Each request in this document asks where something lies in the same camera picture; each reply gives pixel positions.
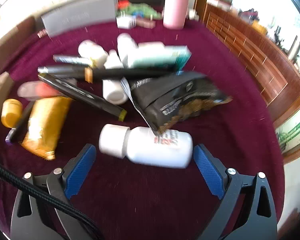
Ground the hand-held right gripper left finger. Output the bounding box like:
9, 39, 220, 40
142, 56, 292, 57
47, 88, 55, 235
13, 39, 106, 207
10, 144, 100, 240

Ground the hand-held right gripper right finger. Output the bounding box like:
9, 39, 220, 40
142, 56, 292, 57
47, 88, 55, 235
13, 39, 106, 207
193, 144, 278, 240

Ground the orange snack packet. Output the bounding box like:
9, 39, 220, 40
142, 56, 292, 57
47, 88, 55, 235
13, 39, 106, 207
21, 96, 73, 160

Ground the large white medicine bottle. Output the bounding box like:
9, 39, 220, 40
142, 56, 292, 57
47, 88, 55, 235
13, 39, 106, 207
98, 124, 193, 169

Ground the black snack packet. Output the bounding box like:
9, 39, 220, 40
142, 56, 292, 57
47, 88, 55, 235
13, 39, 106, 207
120, 71, 233, 134

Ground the small white red-label bottle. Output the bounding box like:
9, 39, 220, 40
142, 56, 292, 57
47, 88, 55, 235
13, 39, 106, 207
102, 79, 128, 105

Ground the small yellow bottle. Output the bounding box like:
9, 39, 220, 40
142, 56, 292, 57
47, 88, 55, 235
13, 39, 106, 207
1, 99, 23, 128

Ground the grey marker yellow tip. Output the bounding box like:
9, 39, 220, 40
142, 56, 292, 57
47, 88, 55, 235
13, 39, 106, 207
53, 54, 98, 68

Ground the white plastic bottle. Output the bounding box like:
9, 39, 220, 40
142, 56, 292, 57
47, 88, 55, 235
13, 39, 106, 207
117, 33, 138, 63
78, 40, 108, 69

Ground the teal tissue pack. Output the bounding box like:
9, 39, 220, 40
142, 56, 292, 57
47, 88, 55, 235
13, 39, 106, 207
129, 45, 192, 72

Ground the pink orange plastic tube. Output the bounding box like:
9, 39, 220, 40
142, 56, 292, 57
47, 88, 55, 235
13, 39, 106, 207
17, 81, 63, 99

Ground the green plant picture panel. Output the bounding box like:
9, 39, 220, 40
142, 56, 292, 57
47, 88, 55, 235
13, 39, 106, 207
275, 112, 300, 155

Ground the long black marker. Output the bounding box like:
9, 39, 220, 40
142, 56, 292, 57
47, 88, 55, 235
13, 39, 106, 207
91, 69, 183, 81

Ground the wooden cabinet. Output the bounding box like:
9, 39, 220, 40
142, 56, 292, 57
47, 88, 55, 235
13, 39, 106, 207
195, 0, 300, 130

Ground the yellow box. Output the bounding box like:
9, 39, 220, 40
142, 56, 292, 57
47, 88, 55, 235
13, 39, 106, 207
251, 21, 268, 35

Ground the white charger box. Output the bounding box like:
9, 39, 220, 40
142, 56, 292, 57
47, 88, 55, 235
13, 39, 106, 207
116, 15, 137, 29

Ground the grey cardboard box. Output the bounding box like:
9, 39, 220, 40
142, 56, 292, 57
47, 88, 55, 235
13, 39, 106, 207
41, 0, 118, 37

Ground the small brown packet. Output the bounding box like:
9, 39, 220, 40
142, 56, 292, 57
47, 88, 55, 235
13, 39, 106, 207
136, 17, 156, 28

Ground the pink thermos bottle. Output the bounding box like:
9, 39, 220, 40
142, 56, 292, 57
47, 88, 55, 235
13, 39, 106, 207
163, 0, 190, 30

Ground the green cloth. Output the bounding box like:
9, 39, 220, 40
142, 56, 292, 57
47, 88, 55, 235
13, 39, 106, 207
120, 3, 163, 20

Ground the black braided cable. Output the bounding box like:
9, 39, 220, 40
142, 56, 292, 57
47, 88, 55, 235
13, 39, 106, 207
0, 155, 104, 240

